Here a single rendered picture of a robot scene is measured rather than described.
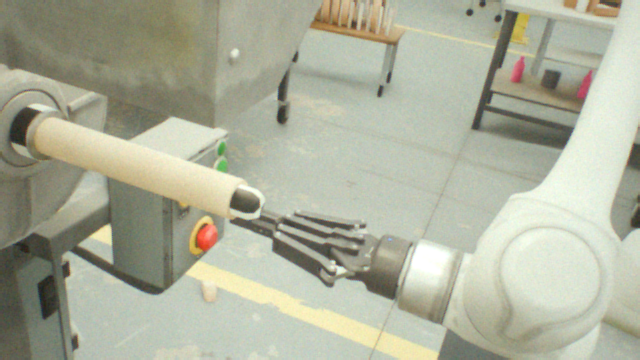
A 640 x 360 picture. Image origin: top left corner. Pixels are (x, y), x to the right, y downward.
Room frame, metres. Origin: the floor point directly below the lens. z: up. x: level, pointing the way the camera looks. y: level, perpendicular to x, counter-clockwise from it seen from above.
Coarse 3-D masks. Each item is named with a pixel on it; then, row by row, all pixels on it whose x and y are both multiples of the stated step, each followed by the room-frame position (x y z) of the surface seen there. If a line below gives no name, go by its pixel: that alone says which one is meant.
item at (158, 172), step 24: (48, 120) 0.40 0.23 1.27; (48, 144) 0.39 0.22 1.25; (72, 144) 0.38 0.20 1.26; (96, 144) 0.38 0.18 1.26; (120, 144) 0.38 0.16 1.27; (96, 168) 0.37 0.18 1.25; (120, 168) 0.36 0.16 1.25; (144, 168) 0.36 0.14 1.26; (168, 168) 0.36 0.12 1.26; (192, 168) 0.36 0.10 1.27; (168, 192) 0.35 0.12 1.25; (192, 192) 0.35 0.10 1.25; (216, 192) 0.34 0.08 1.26
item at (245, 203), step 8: (240, 192) 0.34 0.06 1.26; (248, 192) 0.34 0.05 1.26; (256, 192) 0.35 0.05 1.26; (232, 200) 0.34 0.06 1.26; (240, 200) 0.34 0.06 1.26; (248, 200) 0.34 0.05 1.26; (256, 200) 0.34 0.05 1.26; (264, 200) 0.35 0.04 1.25; (232, 208) 0.34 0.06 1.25; (240, 208) 0.34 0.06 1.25; (248, 208) 0.34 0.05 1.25; (256, 208) 0.34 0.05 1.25; (240, 216) 0.34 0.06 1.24; (248, 216) 0.34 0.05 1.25; (256, 216) 0.34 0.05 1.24
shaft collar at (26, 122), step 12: (24, 108) 0.41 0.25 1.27; (36, 108) 0.41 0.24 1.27; (48, 108) 0.41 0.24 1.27; (24, 120) 0.39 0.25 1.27; (36, 120) 0.39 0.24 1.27; (12, 132) 0.39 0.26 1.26; (24, 132) 0.39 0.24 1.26; (12, 144) 0.39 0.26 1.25; (24, 144) 0.38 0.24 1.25; (36, 156) 0.39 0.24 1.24; (48, 156) 0.40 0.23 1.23
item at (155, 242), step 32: (160, 128) 0.72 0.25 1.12; (192, 128) 0.73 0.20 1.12; (192, 160) 0.65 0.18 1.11; (128, 192) 0.61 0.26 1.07; (128, 224) 0.61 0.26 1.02; (160, 224) 0.60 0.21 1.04; (192, 224) 0.65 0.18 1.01; (224, 224) 0.74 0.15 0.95; (96, 256) 0.64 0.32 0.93; (128, 256) 0.61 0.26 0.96; (160, 256) 0.60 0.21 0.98; (192, 256) 0.65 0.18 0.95; (160, 288) 0.64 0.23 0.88
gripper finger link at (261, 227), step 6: (252, 222) 0.57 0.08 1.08; (258, 222) 0.57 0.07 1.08; (264, 222) 0.58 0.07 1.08; (252, 228) 0.57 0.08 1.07; (258, 228) 0.57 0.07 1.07; (264, 228) 0.57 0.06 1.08; (270, 228) 0.57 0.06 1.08; (264, 234) 0.57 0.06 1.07; (270, 234) 0.56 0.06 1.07; (276, 240) 0.54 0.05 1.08; (276, 246) 0.54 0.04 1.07
